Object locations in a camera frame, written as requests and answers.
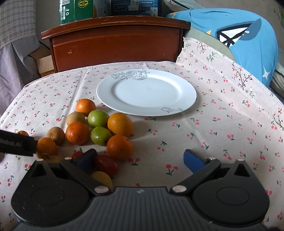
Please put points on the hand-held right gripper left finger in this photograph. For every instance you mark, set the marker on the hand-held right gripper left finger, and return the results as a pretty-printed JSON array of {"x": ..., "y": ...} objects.
[{"x": 85, "y": 160}]

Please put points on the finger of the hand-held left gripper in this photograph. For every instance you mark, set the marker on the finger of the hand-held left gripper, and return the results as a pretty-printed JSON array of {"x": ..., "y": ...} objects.
[{"x": 30, "y": 146}]

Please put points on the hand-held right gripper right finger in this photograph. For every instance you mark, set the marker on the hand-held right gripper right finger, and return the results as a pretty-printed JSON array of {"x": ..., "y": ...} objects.
[{"x": 193, "y": 161}]

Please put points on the red cherry tomato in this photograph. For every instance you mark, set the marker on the red cherry tomato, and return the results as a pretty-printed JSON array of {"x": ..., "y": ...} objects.
[
  {"x": 77, "y": 154},
  {"x": 107, "y": 164}
]

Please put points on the mandarin orange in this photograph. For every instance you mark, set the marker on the mandarin orange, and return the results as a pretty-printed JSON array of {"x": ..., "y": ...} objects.
[
  {"x": 22, "y": 133},
  {"x": 46, "y": 146},
  {"x": 77, "y": 132},
  {"x": 119, "y": 147},
  {"x": 119, "y": 124},
  {"x": 85, "y": 107}
]

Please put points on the brown longan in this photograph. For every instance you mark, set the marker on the brown longan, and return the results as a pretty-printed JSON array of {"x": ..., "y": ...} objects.
[
  {"x": 56, "y": 135},
  {"x": 103, "y": 177},
  {"x": 75, "y": 118},
  {"x": 54, "y": 159}
]

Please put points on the green jujube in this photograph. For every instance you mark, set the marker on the green jujube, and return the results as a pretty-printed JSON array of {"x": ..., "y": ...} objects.
[
  {"x": 100, "y": 135},
  {"x": 98, "y": 118}
]

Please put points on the white plate with line drawing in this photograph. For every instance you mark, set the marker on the white plate with line drawing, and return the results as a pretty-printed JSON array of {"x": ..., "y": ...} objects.
[{"x": 146, "y": 93}]

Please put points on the cherry print tablecloth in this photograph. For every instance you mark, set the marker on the cherry print tablecloth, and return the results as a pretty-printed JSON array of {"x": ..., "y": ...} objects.
[{"x": 221, "y": 124}]

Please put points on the lilac fine checked cloth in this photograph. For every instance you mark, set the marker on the lilac fine checked cloth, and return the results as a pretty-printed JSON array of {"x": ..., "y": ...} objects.
[{"x": 15, "y": 66}]

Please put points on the open cardboard box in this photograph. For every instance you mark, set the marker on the open cardboard box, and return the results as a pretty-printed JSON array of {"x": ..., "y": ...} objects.
[{"x": 44, "y": 62}]

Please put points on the brown wooden nightstand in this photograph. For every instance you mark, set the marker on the brown wooden nightstand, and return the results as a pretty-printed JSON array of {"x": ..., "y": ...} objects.
[{"x": 115, "y": 44}]

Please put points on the pale folded cloth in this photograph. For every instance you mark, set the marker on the pale folded cloth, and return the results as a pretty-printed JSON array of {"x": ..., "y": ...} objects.
[{"x": 279, "y": 77}]

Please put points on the grey checked curtain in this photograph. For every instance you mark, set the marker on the grey checked curtain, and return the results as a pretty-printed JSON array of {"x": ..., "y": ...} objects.
[{"x": 15, "y": 20}]

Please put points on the blue sailboat print pillow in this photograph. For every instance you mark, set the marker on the blue sailboat print pillow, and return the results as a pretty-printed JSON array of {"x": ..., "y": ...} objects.
[{"x": 244, "y": 37}]

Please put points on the green carton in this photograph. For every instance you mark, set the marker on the green carton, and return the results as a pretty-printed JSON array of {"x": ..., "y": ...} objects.
[{"x": 77, "y": 10}]

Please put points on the grey cloth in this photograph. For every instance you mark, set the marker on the grey cloth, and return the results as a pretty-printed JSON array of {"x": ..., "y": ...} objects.
[{"x": 182, "y": 3}]

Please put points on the dark blue carton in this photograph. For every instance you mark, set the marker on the dark blue carton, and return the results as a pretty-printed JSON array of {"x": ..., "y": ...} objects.
[{"x": 133, "y": 6}]

